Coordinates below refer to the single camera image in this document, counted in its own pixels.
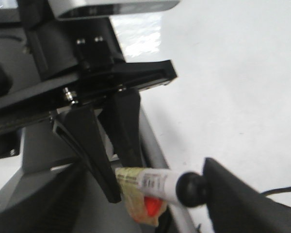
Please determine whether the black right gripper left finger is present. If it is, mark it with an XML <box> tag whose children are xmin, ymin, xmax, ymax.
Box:
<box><xmin>53</xmin><ymin>105</ymin><xmax>121</xmax><ymax>203</ymax></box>

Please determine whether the white whiteboard marker with tape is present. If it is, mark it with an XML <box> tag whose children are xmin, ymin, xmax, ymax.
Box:
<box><xmin>115</xmin><ymin>167</ymin><xmax>210</xmax><ymax>227</ymax></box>

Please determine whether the white whiteboard with metal frame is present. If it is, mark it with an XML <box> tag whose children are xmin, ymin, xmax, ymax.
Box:
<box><xmin>109</xmin><ymin>0</ymin><xmax>291</xmax><ymax>233</ymax></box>

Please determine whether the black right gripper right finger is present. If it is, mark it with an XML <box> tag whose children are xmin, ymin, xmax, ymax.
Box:
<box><xmin>98</xmin><ymin>89</ymin><xmax>143</xmax><ymax>167</ymax></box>

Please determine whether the black object lower right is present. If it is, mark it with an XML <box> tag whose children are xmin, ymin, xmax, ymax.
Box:
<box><xmin>203</xmin><ymin>158</ymin><xmax>291</xmax><ymax>233</ymax></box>

